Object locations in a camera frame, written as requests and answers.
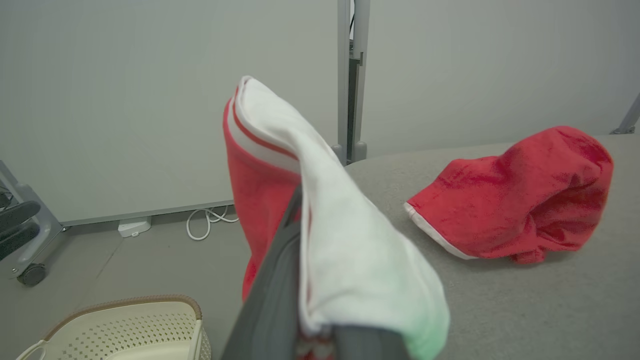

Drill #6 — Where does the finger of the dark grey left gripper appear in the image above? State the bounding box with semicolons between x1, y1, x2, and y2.
0;200;42;234
0;222;41;262

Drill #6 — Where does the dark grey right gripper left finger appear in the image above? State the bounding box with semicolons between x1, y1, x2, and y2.
222;185;304;360

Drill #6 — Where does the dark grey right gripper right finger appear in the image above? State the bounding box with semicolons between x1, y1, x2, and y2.
334;326;412;360

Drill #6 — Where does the white and red striped garment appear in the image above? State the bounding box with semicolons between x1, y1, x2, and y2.
222;75;451;360

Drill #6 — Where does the red garment with white hem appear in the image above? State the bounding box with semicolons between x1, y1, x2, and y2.
404;125;615;265

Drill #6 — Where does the grey partition foot with caster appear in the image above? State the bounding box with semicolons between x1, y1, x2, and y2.
0;160;66;281

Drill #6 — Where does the black caster wheel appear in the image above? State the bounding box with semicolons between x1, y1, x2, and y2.
17;263;47;287

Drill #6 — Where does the beige perforated plastic laundry basket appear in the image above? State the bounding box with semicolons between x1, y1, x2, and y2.
16;294;212;360

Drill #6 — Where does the wide white partition panel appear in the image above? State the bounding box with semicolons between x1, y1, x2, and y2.
0;0;351;227

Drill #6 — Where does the narrow white partition panel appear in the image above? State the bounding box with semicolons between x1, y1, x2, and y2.
352;0;640;162

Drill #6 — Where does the grey metal stand leg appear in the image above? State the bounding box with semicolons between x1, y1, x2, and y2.
609;92;640;135

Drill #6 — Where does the white looped power cable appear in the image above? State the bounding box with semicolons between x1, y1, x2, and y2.
185;205;240;242

